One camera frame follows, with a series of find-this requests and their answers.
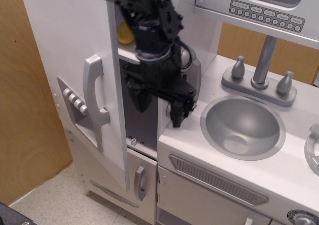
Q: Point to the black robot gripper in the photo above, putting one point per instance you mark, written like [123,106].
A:
[160,78]

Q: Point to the white fridge door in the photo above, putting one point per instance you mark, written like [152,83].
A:
[66,33]

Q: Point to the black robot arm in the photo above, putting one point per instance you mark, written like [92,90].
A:
[162,57]

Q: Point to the yellow toy food item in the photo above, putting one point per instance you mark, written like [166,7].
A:
[124,34]

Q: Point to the silver round toy sink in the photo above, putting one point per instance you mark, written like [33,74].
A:
[242,128]

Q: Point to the silver left faucet knob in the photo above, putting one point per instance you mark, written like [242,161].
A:
[238,70]

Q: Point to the silver faucet knob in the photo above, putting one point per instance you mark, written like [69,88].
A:
[284,85]
[238,70]

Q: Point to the grey ice water dispenser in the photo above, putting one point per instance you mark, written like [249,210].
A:
[78,113]

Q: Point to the white lower freezer door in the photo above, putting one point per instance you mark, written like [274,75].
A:
[104,178]

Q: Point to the white toy kitchen counter unit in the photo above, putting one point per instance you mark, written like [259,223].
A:
[288,180]

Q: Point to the silver toy faucet spout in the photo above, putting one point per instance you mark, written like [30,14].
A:
[259,79]

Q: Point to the white toy oven door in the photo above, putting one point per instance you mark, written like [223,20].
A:
[184,202]

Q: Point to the silver right faucet knob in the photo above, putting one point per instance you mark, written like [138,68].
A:
[284,85]

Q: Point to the brown wooden board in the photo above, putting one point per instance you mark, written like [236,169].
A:
[33,146]

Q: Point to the white toy microwave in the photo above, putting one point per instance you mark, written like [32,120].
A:
[292,20]

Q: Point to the silver oven dial knob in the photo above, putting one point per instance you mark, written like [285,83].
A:
[301,217]

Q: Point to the black case corner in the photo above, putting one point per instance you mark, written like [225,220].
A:
[9,216]

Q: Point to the grey toy wall phone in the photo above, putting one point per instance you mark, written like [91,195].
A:
[191,70]

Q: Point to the silver upper fridge door handle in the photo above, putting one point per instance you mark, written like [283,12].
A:
[93,69]

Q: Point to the silver lower freezer door handle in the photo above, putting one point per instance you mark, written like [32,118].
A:
[138,190]

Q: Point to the grey faucet base plate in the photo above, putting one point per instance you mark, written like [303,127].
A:
[270,93]

